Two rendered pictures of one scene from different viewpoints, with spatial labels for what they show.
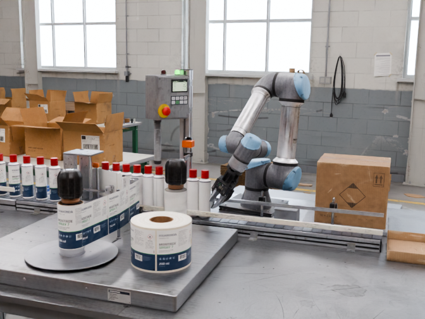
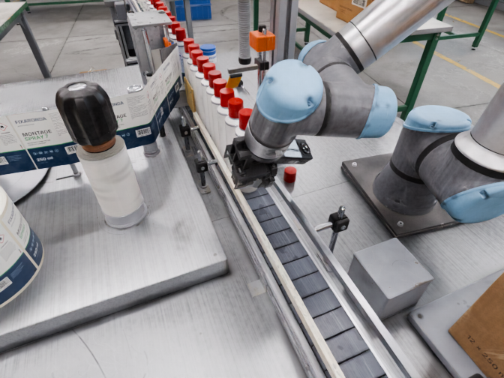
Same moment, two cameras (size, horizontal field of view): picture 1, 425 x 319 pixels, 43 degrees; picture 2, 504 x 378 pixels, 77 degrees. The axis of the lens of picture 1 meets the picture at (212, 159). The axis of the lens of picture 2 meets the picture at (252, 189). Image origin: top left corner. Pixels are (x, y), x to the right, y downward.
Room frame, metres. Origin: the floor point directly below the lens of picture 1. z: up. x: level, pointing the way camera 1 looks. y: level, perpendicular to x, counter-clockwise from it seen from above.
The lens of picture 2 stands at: (1.89, -0.42, 1.40)
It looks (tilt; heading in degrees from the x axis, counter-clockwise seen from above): 43 degrees down; 50
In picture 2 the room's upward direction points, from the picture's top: straight up
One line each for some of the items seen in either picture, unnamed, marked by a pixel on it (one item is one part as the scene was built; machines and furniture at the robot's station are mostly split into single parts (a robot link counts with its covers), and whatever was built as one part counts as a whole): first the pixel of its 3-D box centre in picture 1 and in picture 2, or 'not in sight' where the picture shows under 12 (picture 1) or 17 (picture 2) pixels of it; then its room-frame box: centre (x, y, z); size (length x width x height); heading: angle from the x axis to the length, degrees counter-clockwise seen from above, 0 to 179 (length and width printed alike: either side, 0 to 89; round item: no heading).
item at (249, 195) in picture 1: (256, 195); (410, 178); (2.56, -0.21, 0.90); 0.15 x 0.15 x 0.10
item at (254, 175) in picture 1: (258, 172); (430, 140); (2.55, -0.22, 1.02); 0.13 x 0.12 x 0.14; 58
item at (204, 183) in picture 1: (204, 193); (247, 153); (2.25, 0.03, 0.98); 0.05 x 0.05 x 0.20
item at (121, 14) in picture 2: not in sight; (125, 29); (2.76, 2.01, 0.71); 0.15 x 0.12 x 0.34; 162
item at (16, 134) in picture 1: (3, 130); not in sight; (4.32, 1.67, 0.97); 0.45 x 0.38 x 0.37; 158
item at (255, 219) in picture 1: (245, 218); (265, 244); (2.16, -0.14, 0.91); 1.07 x 0.01 x 0.02; 72
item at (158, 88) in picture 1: (167, 97); not in sight; (2.39, 0.20, 1.38); 0.17 x 0.10 x 0.19; 127
